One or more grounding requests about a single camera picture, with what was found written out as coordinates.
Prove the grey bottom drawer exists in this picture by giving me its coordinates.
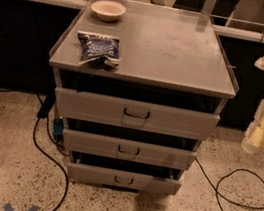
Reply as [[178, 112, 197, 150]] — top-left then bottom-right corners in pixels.
[[66, 163, 181, 195]]

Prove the grey drawer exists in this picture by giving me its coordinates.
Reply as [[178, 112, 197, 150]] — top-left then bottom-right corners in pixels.
[[63, 129, 196, 170], [66, 163, 181, 195], [55, 87, 219, 140]]

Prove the grey drawer cabinet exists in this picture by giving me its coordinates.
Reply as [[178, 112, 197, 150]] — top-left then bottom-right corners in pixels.
[[49, 1, 239, 183]]

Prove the grey middle drawer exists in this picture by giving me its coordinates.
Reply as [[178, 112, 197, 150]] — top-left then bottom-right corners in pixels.
[[63, 129, 196, 170]]

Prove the grey top drawer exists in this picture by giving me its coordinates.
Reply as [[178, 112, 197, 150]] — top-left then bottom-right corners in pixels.
[[55, 87, 219, 140]]

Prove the blue chip bag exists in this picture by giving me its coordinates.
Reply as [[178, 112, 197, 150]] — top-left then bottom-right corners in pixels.
[[77, 31, 121, 68]]

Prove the white bowl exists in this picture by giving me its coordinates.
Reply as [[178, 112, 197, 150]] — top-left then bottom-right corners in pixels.
[[90, 0, 127, 22]]

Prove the blue power box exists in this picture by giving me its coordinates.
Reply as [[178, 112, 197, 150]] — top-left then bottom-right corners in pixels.
[[52, 118, 64, 137]]

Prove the blue tape cross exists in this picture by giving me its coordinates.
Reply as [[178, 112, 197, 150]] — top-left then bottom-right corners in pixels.
[[2, 199, 41, 211]]

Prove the black floor cable left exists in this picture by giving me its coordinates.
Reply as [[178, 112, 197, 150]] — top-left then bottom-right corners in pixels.
[[17, 94, 84, 211]]

